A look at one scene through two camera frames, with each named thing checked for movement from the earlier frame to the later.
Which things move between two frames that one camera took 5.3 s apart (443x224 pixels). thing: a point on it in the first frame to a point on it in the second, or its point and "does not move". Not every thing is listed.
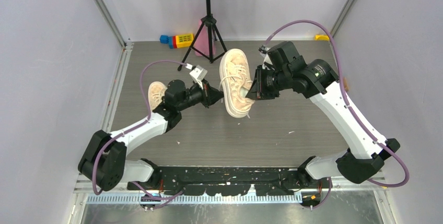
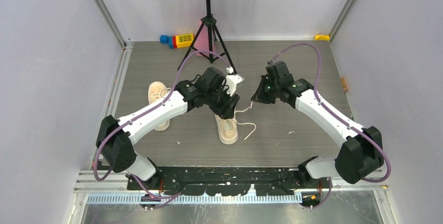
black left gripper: [209, 95] to [226, 111]
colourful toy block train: [180, 40] does not move
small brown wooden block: [345, 84] does not move
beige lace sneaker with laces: [235, 79] to [228, 129]
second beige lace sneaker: [156, 91] does not move
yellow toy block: [322, 37] does not move
